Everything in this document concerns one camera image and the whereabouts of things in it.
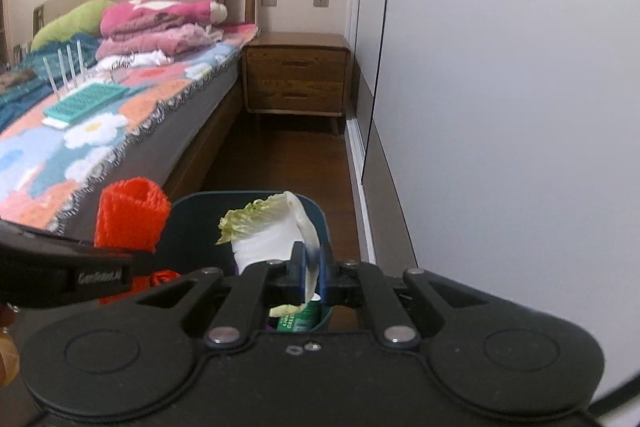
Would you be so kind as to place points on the dark teal trash bin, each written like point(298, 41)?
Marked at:
point(189, 240)

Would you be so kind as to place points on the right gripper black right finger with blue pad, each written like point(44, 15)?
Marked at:
point(363, 287)

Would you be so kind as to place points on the bed with floral cover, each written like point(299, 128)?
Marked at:
point(167, 129)

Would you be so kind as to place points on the person left hand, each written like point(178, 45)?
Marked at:
point(9, 357)

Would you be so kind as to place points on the pink folded blanket pile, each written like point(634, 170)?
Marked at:
point(172, 27)

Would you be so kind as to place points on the white cabbage leaf piece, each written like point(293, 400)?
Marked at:
point(267, 229)

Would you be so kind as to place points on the teal plaid duvet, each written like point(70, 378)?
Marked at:
point(17, 100)

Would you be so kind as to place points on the green cylindrical snack can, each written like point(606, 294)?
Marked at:
point(300, 320)

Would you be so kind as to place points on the white wardrobe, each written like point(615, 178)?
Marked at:
point(502, 151)

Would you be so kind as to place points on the orange bag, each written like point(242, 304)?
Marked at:
point(131, 215)

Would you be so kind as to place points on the teal grid tray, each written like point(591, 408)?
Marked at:
point(81, 103)

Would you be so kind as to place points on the green pillow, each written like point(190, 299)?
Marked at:
point(84, 19)

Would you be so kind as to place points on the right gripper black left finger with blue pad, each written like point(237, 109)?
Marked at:
point(261, 287)

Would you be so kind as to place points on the wooden nightstand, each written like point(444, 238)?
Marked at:
point(297, 73)

